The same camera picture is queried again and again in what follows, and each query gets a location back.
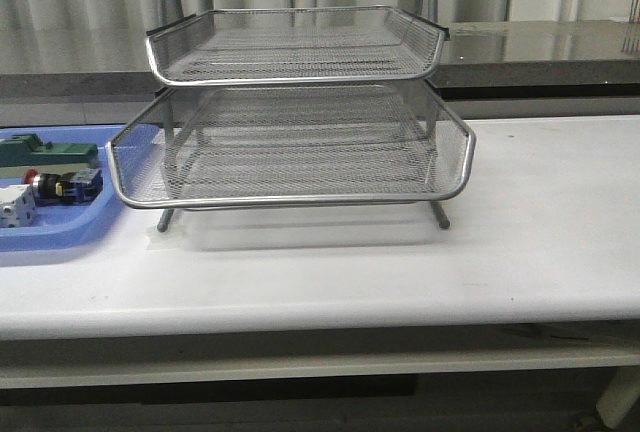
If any white grey connector block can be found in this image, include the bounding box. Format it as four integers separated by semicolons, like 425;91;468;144
1;184;36;228

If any silver wire rack frame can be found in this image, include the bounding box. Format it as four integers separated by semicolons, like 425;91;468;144
152;0;452;233

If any grey stone counter ledge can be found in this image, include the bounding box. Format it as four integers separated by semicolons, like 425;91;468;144
1;20;639;127

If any green terminal block module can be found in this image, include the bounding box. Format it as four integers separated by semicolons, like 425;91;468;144
1;133;99;178

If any red emergency stop button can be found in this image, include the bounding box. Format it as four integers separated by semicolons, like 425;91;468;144
22;168;103;205

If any mesh rack tray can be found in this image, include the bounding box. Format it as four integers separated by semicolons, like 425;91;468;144
106;80;476;209
145;5;449;87

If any white table leg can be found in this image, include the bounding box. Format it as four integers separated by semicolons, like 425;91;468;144
596;366;640;429

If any blue plastic tray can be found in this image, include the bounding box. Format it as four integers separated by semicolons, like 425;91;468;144
1;124;124;253

